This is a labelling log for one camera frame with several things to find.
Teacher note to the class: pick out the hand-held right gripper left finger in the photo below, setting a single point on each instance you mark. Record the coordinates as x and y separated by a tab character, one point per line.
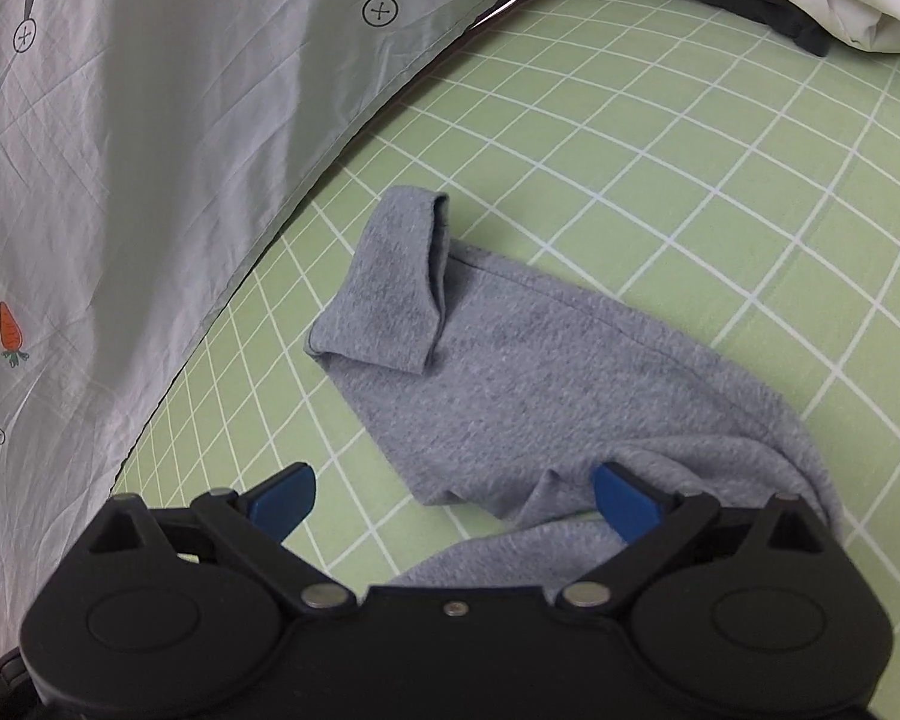
285	501

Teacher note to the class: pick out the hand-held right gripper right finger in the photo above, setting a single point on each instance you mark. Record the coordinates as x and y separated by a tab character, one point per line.
628	501

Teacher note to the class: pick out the grey zip hoodie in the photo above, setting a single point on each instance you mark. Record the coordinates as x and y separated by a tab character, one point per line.
495	390

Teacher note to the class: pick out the green grid mat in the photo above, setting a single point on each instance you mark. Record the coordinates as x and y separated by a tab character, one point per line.
645	165

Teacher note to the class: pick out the grey carrot print sheet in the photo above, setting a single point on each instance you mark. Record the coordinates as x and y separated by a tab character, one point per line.
157	165

